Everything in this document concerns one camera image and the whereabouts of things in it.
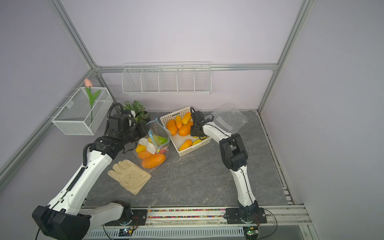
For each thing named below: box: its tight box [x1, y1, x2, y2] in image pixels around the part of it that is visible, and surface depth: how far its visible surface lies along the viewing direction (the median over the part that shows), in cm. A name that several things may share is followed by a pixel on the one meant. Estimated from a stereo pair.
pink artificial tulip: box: [84, 78, 101, 124], surface depth 82 cm
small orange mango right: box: [137, 149, 152, 159], surface depth 92 cm
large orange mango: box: [141, 154, 166, 169], surface depth 88 cm
